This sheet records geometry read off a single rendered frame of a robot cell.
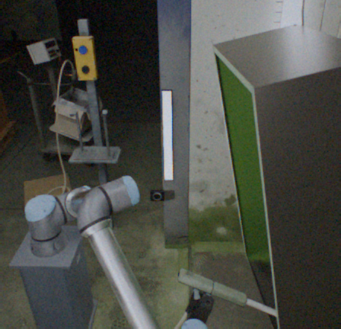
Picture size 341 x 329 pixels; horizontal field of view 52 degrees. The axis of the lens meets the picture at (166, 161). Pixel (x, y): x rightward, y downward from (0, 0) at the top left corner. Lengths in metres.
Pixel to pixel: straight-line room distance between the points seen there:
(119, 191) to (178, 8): 1.12
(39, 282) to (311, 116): 1.53
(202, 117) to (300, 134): 1.20
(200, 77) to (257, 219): 0.87
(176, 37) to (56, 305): 1.60
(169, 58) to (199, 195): 0.97
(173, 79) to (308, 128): 1.20
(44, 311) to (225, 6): 1.91
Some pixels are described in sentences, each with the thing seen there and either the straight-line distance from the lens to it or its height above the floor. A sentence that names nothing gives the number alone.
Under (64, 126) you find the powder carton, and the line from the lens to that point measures 3.85.
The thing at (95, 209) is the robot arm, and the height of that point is 1.18.
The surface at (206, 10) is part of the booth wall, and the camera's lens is 2.03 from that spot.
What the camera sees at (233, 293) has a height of 0.70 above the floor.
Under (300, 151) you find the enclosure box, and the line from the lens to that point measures 1.07.
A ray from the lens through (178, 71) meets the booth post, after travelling 2.09.
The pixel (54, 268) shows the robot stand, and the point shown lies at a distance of 1.88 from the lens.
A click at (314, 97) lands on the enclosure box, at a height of 1.60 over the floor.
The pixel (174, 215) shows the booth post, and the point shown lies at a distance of 2.56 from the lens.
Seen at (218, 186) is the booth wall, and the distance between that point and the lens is 2.43.
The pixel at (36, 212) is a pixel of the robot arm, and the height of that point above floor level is 0.90.
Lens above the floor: 1.91
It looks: 29 degrees down
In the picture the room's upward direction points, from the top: 1 degrees counter-clockwise
